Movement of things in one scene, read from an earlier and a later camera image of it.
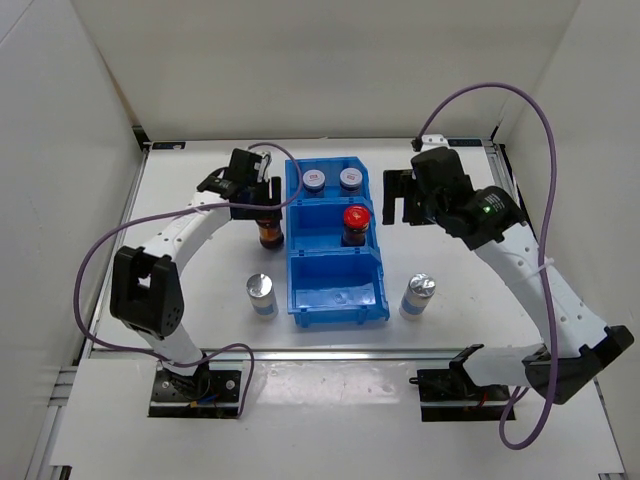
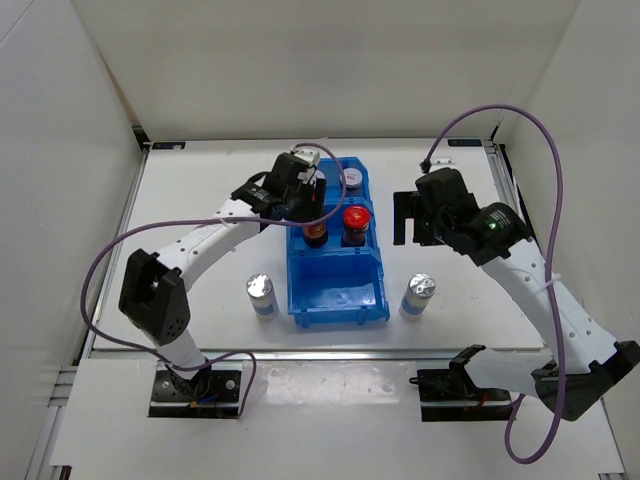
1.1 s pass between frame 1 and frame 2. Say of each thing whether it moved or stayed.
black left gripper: moved
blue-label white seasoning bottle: stayed
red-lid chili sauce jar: moved
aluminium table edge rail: stayed
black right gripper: moved
